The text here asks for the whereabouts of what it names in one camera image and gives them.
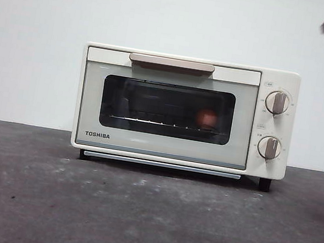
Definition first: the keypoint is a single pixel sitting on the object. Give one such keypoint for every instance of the cream and beige oven knob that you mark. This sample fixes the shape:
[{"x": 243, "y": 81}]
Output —
[
  {"x": 276, "y": 102},
  {"x": 269, "y": 148}
]

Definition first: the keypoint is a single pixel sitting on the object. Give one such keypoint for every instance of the cream Toshiba toaster oven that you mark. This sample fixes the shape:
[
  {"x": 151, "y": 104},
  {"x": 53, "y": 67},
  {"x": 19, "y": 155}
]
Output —
[{"x": 279, "y": 78}]

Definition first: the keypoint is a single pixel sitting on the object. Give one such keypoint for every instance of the brown egg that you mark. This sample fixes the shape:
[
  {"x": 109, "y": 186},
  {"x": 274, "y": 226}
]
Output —
[{"x": 206, "y": 118}]

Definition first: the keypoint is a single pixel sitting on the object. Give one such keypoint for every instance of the silver oven crumb tray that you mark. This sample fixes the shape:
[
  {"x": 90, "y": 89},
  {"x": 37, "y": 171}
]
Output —
[{"x": 161, "y": 165}]

